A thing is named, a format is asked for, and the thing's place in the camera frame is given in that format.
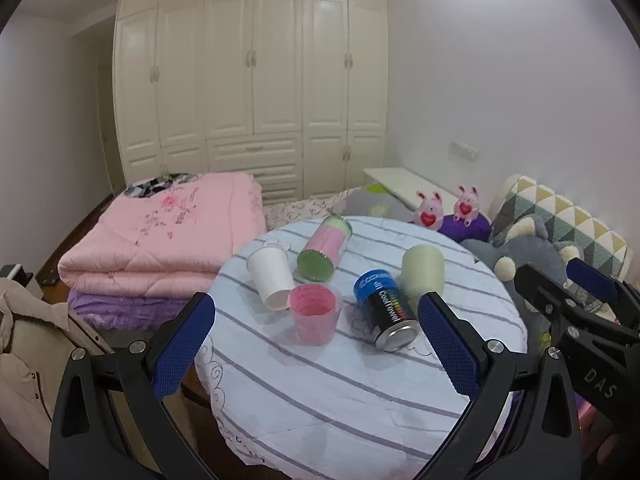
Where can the blue and black can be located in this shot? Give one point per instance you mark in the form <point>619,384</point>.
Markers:
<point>385,312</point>

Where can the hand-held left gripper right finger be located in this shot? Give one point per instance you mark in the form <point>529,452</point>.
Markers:
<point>450,345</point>

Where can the black and white patterned cloth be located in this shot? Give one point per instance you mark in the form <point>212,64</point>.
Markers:
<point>155,185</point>

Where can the grey blanket with green print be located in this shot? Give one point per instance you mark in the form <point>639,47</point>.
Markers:
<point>370,202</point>

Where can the pink plastic cup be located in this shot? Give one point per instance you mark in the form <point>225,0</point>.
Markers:
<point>315,322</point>

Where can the black box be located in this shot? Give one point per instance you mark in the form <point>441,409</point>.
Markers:
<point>17,274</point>

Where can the cream wardrobe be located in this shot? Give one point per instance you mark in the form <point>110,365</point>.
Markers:
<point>250,70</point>

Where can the light green cup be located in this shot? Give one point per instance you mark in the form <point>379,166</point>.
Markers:
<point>422,270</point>

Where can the striped white tablecloth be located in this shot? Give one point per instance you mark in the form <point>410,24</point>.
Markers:
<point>325,400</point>

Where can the green and pink canister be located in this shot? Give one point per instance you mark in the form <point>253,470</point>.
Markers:
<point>326,245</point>

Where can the white paper cup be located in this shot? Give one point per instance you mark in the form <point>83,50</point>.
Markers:
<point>270,275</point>

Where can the pink plush toy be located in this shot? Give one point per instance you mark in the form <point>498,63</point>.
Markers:
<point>430,212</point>
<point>466,205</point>

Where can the heart print bed sheet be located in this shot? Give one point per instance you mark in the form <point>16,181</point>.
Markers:
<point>300,210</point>

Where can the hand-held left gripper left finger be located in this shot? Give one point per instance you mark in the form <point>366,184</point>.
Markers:
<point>182,345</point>

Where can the folded pink quilt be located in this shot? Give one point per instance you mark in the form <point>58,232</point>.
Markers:
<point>165,240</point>

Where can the grey plush toy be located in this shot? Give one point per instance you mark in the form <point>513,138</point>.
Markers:
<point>530,255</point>

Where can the white bedside cabinet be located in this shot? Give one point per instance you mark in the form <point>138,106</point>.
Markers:
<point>405,182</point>

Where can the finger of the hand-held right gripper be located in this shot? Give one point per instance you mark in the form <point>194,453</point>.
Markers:
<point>542,290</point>
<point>590,275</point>

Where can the triangle patterned headboard cushion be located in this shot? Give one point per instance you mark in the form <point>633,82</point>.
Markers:
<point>565,220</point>

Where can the purple cushion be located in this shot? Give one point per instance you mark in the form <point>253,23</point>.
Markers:
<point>470,230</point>

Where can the beige jacket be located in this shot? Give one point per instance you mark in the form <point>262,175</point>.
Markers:
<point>35,360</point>

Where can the folded purple blanket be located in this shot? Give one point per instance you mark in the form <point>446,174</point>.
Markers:
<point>125,305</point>

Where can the white wall socket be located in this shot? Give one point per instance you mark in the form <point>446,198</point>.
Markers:
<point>462,150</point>

